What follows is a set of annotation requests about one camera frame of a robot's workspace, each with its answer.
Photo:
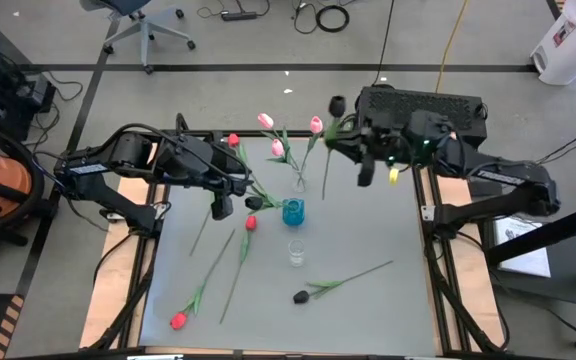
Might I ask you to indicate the black computer tower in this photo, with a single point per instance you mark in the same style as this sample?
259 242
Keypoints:
418 100

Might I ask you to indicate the black metal stand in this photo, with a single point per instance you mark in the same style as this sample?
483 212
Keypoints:
548 235

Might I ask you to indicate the white paper booklet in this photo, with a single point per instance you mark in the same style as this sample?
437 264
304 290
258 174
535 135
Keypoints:
523 250

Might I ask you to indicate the grey office chair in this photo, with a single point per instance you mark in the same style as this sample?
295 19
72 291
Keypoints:
145 30

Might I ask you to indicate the black table frame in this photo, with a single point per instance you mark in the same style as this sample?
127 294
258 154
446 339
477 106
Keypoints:
255 133

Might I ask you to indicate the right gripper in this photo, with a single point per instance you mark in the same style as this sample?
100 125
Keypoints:
385 140

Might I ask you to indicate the clear glass vase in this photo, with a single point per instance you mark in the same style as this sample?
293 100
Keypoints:
299 184
296 252

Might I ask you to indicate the silver aluminium extrusion bar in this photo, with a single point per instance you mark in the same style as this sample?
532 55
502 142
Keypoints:
155 357

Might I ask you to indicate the blue glass vase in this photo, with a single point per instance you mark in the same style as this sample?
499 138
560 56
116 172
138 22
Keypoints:
293 212

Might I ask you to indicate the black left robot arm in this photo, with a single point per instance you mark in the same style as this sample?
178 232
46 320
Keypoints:
128 150

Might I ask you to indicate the wooden side board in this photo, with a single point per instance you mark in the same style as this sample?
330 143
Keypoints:
113 300
483 300

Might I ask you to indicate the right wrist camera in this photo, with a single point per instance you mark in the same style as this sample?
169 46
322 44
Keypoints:
366 172

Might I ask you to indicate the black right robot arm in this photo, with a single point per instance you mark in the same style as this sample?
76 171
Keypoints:
493 170

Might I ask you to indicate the black power strip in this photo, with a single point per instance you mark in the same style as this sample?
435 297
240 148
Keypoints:
238 16

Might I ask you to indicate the white metal bracket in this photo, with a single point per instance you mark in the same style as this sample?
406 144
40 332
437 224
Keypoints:
427 214

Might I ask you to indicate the orange shop vacuum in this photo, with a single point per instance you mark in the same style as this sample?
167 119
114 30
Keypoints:
3 175

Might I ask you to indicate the pink artificial tulip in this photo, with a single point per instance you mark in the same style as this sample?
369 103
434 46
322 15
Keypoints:
278 147
316 125
265 120

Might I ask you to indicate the black artificial tulip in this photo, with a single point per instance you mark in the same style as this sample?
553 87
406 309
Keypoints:
300 297
337 106
254 202

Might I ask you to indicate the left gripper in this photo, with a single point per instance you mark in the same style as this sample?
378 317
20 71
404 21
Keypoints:
198 160

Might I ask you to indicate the white trash bin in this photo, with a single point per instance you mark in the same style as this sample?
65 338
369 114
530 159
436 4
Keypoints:
573 45

